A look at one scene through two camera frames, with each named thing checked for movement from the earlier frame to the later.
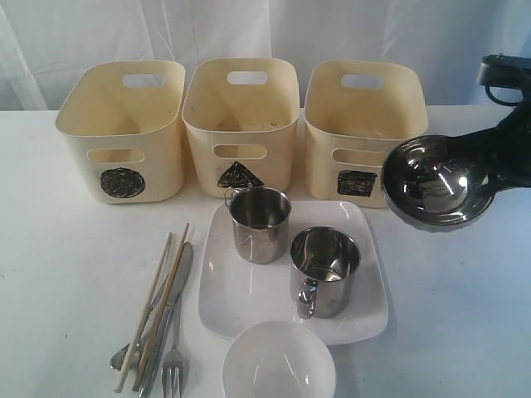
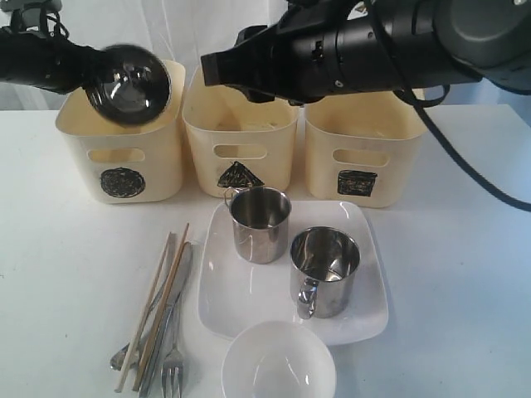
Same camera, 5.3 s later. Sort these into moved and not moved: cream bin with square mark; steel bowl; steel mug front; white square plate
Moved: steel bowl
Not moved: cream bin with square mark; white square plate; steel mug front
